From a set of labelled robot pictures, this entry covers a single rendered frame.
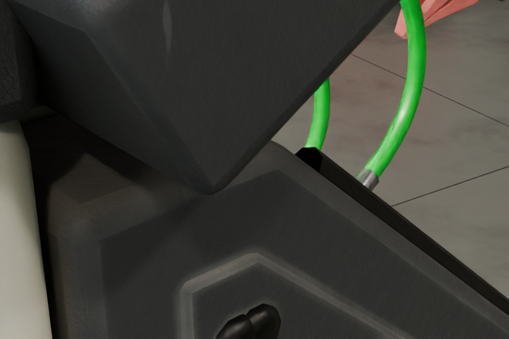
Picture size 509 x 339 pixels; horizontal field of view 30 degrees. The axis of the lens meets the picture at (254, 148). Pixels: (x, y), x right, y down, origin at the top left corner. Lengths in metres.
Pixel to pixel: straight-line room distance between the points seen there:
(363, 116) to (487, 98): 0.56
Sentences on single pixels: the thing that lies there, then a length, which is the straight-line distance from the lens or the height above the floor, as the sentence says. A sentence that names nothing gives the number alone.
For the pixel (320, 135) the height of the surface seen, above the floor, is 1.18.
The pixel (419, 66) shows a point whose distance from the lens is 0.74.
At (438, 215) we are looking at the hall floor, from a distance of 3.13.
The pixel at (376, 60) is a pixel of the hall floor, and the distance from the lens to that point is 4.43.
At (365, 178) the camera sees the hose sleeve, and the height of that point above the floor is 1.18.
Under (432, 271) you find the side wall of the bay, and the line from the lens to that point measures 0.20.
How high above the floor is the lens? 1.51
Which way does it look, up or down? 25 degrees down
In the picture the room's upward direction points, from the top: 1 degrees counter-clockwise
